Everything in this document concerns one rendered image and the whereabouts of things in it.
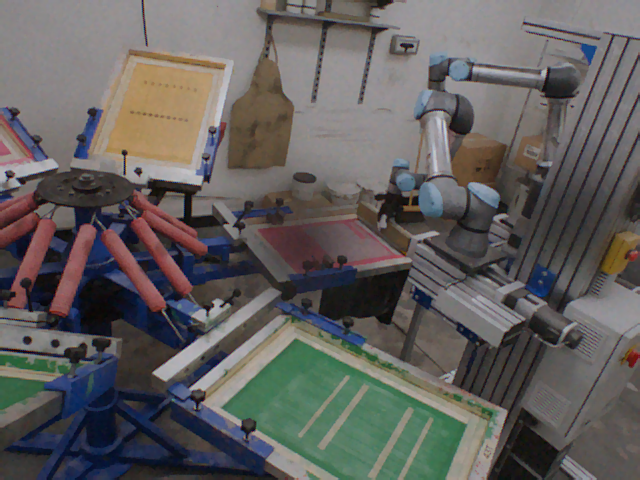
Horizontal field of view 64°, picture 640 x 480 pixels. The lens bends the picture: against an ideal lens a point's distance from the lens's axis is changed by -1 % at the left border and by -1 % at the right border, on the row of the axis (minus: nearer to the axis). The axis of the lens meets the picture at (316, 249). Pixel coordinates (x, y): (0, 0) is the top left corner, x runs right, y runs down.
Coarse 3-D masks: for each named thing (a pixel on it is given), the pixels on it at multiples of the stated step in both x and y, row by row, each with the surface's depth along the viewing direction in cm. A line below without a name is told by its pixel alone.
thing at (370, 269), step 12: (264, 216) 244; (288, 216) 251; (300, 216) 255; (312, 216) 259; (324, 216) 263; (372, 264) 220; (384, 264) 222; (396, 264) 224; (408, 264) 228; (360, 276) 216
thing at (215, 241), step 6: (204, 240) 205; (210, 240) 206; (216, 240) 207; (222, 240) 207; (228, 240) 208; (210, 246) 202; (216, 246) 204; (222, 246) 205; (234, 246) 208; (210, 252) 204; (216, 252) 205; (234, 252) 210
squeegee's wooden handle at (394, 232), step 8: (360, 208) 262; (368, 208) 257; (368, 216) 257; (376, 216) 252; (376, 224) 253; (392, 224) 244; (384, 232) 248; (392, 232) 243; (400, 232) 238; (400, 240) 239; (408, 240) 234; (408, 248) 237
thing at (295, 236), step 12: (264, 228) 241; (276, 228) 243; (288, 228) 245; (300, 228) 247; (312, 228) 249; (324, 228) 251; (336, 228) 254; (348, 228) 256; (360, 228) 258; (276, 240) 233; (288, 240) 235; (300, 240) 237; (312, 240) 238; (324, 240) 240; (336, 240) 242; (348, 240) 244
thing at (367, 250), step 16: (352, 240) 245; (368, 240) 248; (288, 256) 222; (304, 256) 224; (320, 256) 226; (336, 256) 229; (352, 256) 231; (368, 256) 234; (384, 256) 236; (400, 256) 239; (304, 272) 213
